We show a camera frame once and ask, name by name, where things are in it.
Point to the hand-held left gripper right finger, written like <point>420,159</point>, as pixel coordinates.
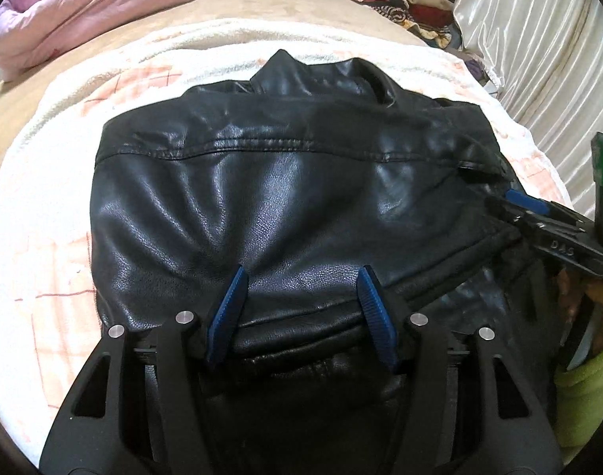
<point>378,316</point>

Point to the bag of crumpled clothes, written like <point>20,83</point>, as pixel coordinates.
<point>477,67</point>

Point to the shiny cream curtain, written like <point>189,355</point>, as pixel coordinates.
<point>539,59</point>

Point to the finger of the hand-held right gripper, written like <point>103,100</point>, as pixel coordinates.
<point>526,203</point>
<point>514,220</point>

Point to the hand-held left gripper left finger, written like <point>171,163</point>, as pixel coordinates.
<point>227,311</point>

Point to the pink quilt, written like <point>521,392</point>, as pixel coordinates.
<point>84,10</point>

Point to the black leather jacket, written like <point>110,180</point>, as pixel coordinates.
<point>281,198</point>

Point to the white orange patterned blanket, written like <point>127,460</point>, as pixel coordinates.
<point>34,208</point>

